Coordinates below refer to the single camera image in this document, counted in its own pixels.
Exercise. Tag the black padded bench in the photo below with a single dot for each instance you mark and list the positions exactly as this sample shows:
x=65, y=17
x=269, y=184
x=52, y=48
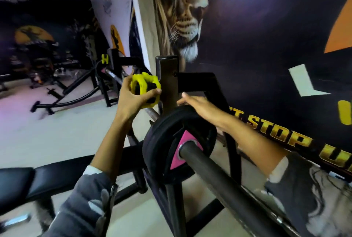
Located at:
x=55, y=179

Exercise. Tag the person's right hand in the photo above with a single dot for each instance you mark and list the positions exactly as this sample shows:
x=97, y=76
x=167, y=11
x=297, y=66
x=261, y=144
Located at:
x=205, y=109

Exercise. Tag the black bench press rack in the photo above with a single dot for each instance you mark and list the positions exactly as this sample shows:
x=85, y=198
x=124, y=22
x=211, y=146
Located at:
x=167, y=74

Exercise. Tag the dark banner with orange circle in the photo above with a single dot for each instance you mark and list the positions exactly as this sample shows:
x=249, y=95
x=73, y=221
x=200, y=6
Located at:
x=33, y=36

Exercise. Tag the dark gym equipment cluster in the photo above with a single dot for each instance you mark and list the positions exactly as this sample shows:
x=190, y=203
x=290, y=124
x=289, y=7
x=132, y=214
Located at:
x=41, y=63

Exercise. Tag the person's right forearm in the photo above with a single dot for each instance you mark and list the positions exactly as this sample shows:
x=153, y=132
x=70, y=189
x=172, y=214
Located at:
x=250, y=143

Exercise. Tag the person's left thumb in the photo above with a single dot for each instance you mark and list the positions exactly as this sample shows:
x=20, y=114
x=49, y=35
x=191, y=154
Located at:
x=151, y=94

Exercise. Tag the person's right fingers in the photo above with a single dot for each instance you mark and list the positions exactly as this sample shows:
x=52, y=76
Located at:
x=188, y=100

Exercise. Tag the grey patterned left sleeve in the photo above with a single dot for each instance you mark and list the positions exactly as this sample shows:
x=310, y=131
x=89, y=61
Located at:
x=82, y=203

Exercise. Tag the person's left forearm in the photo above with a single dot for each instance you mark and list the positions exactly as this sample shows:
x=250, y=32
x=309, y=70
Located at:
x=111, y=146

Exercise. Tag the steel barbell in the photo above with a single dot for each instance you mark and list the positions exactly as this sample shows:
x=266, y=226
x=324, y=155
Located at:
x=220, y=181

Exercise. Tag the yellow barbell collar clamp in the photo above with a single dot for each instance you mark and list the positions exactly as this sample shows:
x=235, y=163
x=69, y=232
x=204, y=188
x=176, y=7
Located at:
x=143, y=85

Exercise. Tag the person's left hand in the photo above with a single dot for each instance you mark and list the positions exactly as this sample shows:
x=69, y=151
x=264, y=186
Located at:
x=127, y=102

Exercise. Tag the black curved gym machine frame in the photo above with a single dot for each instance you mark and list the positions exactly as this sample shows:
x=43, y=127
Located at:
x=68, y=103

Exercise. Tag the black weight plate pink hub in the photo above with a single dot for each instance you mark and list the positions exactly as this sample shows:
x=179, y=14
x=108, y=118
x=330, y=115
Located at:
x=159, y=146

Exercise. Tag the grey patterned sleeve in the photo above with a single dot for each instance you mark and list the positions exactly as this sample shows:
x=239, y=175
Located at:
x=316, y=198
x=82, y=203

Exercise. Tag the lion wall banner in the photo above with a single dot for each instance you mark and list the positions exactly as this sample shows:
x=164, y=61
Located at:
x=261, y=38

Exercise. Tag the grey patterned right sleeve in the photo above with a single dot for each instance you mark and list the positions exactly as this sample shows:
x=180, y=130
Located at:
x=316, y=198

